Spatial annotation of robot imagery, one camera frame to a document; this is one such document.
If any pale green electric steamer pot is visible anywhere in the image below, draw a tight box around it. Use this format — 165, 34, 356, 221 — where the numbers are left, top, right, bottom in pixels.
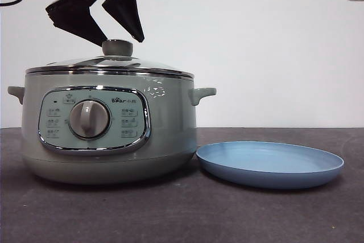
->
7, 69, 217, 186

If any glass lid with green knob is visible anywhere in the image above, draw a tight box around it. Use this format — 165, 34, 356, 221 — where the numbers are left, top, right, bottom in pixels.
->
24, 39, 196, 79

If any blue round plate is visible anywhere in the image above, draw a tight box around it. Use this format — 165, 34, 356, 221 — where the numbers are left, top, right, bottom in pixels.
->
195, 141, 345, 190

